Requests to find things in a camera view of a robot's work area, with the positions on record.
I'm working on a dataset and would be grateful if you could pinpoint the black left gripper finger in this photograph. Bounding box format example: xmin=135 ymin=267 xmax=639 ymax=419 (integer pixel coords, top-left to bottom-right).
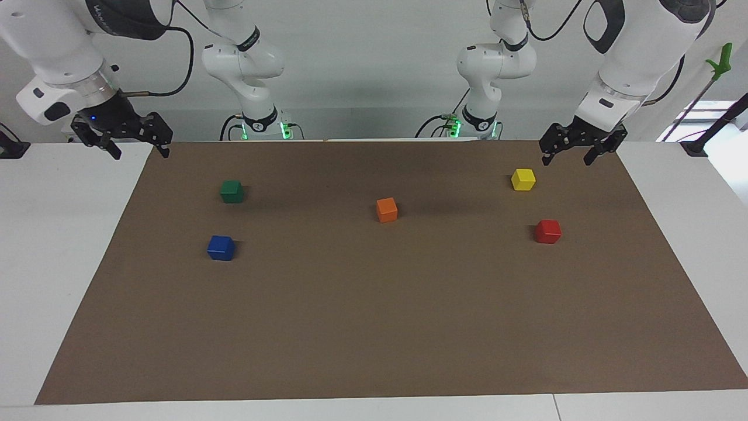
xmin=583 ymin=126 xmax=629 ymax=167
xmin=538 ymin=122 xmax=579 ymax=167

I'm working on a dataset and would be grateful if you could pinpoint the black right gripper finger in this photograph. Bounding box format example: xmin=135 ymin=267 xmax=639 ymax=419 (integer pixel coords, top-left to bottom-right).
xmin=70 ymin=114 xmax=123 ymax=161
xmin=136 ymin=112 xmax=174 ymax=159

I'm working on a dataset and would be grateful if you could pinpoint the red wooden block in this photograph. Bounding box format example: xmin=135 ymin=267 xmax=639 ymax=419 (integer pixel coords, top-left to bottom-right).
xmin=535 ymin=219 xmax=562 ymax=244

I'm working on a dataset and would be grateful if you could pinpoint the blue wooden block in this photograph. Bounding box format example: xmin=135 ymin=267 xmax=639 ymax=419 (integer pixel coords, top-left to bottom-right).
xmin=207 ymin=235 xmax=236 ymax=261

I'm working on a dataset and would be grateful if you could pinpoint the black table clamp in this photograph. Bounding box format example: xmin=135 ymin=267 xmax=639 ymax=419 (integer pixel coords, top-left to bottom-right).
xmin=0 ymin=122 xmax=31 ymax=160

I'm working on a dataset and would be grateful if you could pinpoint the black stand pole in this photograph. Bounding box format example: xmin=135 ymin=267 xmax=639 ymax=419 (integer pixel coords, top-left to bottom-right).
xmin=680 ymin=92 xmax=748 ymax=158

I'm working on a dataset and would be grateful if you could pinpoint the green clamp on thin rod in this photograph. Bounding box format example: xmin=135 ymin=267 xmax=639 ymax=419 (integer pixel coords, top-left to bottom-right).
xmin=662 ymin=43 xmax=733 ymax=143

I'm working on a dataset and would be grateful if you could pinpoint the brown paper mat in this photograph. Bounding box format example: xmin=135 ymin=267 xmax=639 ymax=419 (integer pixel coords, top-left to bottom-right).
xmin=34 ymin=139 xmax=748 ymax=405

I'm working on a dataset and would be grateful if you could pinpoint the black right base cable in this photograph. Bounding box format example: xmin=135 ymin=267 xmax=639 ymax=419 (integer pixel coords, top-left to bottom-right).
xmin=219 ymin=113 xmax=304 ymax=142

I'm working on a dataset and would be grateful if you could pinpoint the black base cable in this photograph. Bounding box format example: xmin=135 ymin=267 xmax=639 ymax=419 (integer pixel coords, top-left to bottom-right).
xmin=414 ymin=88 xmax=472 ymax=140
xmin=219 ymin=113 xmax=304 ymax=142

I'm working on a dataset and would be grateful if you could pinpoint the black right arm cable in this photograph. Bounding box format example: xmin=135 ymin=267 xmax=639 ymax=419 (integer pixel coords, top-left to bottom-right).
xmin=117 ymin=0 xmax=234 ymax=99

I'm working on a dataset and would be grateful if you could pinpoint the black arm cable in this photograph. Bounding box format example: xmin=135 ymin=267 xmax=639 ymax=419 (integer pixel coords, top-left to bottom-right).
xmin=117 ymin=0 xmax=234 ymax=99
xmin=517 ymin=0 xmax=585 ymax=43

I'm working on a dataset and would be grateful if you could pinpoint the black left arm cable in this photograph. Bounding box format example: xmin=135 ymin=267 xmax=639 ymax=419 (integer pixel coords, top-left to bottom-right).
xmin=517 ymin=0 xmax=585 ymax=43

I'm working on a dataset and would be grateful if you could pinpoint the black left base cable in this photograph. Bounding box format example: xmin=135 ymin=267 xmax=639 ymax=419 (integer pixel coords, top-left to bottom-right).
xmin=414 ymin=88 xmax=472 ymax=140

